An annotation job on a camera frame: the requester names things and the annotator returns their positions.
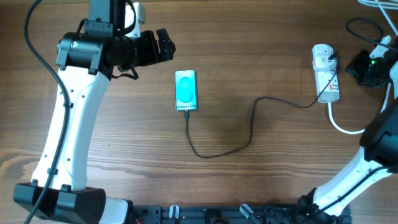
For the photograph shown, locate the light blue Galaxy smartphone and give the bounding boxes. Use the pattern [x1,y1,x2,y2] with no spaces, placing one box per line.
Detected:
[175,70,198,111]

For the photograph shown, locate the black USB charging cable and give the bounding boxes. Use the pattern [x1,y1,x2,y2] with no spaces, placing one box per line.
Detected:
[183,49,340,159]

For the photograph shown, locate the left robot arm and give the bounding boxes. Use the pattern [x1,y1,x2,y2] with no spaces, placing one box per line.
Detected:
[13,1,175,223]

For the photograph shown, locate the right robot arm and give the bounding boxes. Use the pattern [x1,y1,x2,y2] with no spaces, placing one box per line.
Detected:
[295,45,397,223]

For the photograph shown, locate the white charger plug adapter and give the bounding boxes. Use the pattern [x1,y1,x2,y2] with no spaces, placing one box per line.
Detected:
[312,55,337,72]

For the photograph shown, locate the white power strip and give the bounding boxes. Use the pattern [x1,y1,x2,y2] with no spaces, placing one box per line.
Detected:
[312,44,340,103]

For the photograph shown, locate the white power strip cord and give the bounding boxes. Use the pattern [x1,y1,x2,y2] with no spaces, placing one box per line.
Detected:
[327,0,398,135]

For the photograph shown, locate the white cables at table corner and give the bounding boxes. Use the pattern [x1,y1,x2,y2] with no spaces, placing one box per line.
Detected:
[356,0,398,11]

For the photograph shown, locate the black left camera cable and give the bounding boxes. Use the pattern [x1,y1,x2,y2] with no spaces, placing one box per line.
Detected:
[23,0,139,224]

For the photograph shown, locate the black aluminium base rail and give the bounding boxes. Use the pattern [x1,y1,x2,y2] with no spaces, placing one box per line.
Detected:
[128,204,353,224]

